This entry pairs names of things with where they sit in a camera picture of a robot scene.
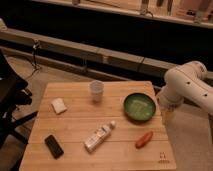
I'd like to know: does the black office chair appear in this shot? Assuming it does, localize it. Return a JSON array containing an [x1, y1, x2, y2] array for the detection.
[[0, 49, 37, 148]]

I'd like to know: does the red orange carrot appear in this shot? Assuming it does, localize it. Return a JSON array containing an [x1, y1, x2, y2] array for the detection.
[[135, 131, 153, 149]]

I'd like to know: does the white sponge block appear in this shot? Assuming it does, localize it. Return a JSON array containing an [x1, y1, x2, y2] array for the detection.
[[51, 98, 67, 114]]

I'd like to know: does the clear plastic cup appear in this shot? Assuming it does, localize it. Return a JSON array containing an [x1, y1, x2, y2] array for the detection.
[[89, 80, 104, 102]]

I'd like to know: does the white plastic bottle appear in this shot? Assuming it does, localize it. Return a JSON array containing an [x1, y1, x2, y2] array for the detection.
[[84, 121, 116, 153]]

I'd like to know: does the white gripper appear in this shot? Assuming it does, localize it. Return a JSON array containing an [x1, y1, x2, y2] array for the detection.
[[160, 104, 174, 125]]

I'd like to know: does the black cable on floor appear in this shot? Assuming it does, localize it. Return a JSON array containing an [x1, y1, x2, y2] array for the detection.
[[24, 39, 43, 81]]

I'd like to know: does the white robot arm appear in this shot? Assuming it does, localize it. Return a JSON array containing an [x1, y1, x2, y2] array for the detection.
[[157, 61, 213, 124]]

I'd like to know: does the green ceramic bowl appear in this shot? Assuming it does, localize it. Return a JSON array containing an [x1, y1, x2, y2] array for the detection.
[[123, 93, 156, 122]]

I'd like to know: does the black smartphone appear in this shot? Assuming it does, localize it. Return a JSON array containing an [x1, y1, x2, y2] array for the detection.
[[45, 135, 64, 159]]

